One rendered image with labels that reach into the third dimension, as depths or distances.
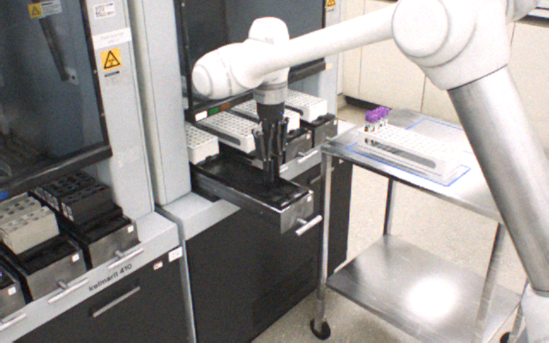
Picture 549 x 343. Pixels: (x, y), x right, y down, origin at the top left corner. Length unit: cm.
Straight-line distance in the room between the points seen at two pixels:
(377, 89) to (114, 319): 290
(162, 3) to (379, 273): 122
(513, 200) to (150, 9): 92
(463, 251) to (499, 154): 183
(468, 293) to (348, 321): 50
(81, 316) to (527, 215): 103
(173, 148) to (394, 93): 261
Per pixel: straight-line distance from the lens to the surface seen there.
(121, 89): 137
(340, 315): 227
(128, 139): 142
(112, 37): 133
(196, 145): 161
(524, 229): 95
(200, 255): 162
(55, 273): 134
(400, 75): 386
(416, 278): 205
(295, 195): 143
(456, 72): 87
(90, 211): 141
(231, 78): 121
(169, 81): 145
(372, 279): 201
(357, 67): 404
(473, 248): 275
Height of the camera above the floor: 157
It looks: 28 degrees down
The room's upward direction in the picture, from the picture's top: 1 degrees counter-clockwise
